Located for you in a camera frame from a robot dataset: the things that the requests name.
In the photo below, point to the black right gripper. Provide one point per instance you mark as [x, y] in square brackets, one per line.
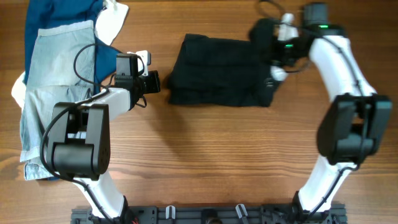
[262, 37]

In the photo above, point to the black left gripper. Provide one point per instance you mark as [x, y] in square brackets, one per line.
[153, 76]

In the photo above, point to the black shorts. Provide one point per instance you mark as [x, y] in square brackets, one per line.
[225, 71]

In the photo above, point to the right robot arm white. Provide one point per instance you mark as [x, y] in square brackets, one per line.
[357, 118]

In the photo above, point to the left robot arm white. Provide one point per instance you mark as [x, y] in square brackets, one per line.
[76, 144]

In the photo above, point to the white garment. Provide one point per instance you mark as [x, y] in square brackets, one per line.
[110, 21]

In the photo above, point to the light denim shorts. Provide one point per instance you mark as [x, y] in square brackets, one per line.
[57, 74]

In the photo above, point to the blue garment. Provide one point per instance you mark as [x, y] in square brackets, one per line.
[51, 14]

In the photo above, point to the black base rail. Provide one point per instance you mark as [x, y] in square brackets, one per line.
[265, 214]

